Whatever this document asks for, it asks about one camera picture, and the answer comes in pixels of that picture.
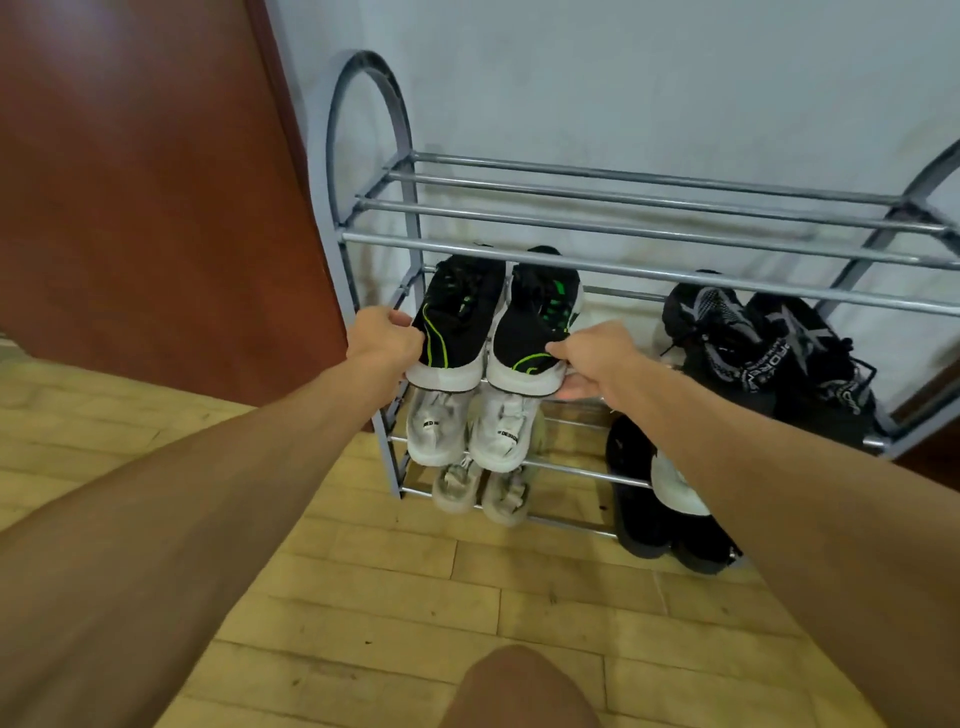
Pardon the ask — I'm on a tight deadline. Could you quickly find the person's right forearm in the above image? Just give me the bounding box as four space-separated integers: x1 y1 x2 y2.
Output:
600 351 960 728

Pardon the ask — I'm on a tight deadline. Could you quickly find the beige grey shoe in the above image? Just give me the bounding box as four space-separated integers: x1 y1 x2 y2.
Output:
480 468 531 528
431 454 482 518

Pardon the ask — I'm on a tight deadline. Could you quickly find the black white patterned high-top shoe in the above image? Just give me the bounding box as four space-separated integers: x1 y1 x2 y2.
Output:
742 292 879 453
660 270 790 418

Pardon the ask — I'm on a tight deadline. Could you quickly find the black green sneaker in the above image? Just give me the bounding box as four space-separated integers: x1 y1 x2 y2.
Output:
405 255 508 393
486 246 585 398

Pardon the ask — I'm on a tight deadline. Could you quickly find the brown wooden panel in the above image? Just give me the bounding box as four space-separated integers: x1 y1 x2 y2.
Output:
888 367 960 460

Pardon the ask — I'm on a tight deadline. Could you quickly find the person's knee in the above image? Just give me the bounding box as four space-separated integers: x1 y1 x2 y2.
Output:
457 643 606 728

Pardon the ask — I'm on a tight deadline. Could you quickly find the plain black shoe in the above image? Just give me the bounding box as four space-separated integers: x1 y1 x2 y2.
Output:
605 414 678 561

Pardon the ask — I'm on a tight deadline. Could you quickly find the person's left hand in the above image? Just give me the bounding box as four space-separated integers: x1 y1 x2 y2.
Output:
345 306 426 388

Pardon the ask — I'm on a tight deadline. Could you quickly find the white sneaker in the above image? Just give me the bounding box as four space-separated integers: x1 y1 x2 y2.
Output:
466 388 543 474
405 385 478 468

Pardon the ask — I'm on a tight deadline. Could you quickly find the person's left forearm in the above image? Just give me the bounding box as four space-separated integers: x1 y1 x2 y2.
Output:
0 346 406 728

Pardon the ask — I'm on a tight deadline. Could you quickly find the person's right hand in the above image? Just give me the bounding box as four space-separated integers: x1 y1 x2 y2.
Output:
546 321 640 403

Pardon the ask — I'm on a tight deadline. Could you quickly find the grey metal shoe rack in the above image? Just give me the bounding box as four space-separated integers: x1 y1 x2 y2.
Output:
306 49 960 543

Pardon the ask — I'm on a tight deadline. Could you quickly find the black shoe with white insole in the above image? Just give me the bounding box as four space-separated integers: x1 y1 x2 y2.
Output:
651 448 745 578

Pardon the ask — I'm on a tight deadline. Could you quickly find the brown wooden door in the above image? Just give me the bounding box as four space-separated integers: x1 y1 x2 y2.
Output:
0 0 355 411

